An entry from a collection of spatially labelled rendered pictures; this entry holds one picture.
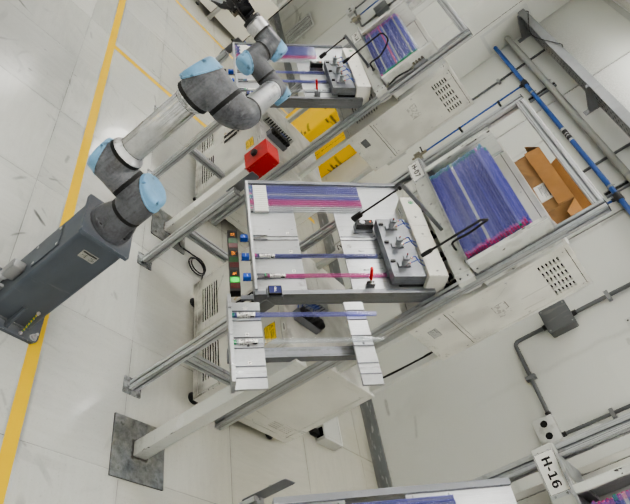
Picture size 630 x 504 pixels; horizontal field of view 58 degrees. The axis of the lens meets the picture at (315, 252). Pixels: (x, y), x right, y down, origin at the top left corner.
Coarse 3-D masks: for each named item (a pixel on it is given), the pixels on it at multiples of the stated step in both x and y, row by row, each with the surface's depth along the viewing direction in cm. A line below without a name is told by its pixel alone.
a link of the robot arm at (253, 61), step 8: (248, 48) 200; (256, 48) 199; (264, 48) 200; (240, 56) 197; (248, 56) 197; (256, 56) 198; (264, 56) 201; (240, 64) 199; (248, 64) 197; (256, 64) 199; (264, 64) 200; (248, 72) 199; (256, 72) 200; (264, 72) 200; (256, 80) 203
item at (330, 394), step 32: (224, 288) 283; (320, 288) 291; (288, 320) 243; (224, 352) 257; (224, 384) 248; (320, 384) 259; (352, 384) 263; (256, 416) 271; (288, 416) 275; (320, 416) 279
